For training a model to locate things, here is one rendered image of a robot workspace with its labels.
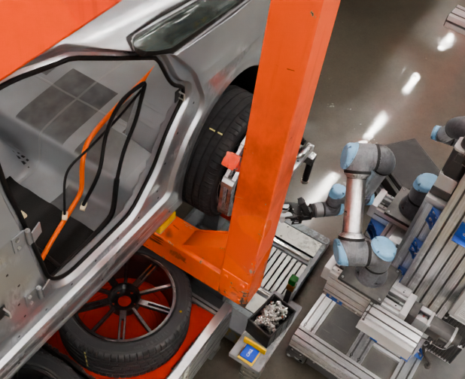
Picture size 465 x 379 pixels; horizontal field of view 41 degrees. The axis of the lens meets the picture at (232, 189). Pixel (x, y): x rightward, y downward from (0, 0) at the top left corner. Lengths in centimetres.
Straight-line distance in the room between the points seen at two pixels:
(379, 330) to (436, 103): 278
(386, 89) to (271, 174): 308
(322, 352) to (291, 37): 192
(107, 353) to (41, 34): 222
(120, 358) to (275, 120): 138
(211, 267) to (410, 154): 182
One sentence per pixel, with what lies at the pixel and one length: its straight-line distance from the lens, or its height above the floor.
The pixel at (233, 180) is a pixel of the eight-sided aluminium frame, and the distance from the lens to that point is 294.
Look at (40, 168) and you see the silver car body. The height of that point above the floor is 81.
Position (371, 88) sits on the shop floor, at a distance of 526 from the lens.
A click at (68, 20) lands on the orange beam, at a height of 264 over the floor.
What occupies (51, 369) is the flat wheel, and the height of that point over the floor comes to 51.
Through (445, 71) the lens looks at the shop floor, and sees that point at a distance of 572.
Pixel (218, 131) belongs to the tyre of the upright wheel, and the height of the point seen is 114.
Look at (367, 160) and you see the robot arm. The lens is 271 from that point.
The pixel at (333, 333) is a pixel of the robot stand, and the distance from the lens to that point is 348.
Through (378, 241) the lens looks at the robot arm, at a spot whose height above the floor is 105.
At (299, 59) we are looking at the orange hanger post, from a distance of 196.
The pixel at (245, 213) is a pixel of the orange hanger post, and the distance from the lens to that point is 255.
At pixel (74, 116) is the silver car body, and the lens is 314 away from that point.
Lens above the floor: 318
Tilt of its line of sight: 49 degrees down
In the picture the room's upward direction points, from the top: 10 degrees clockwise
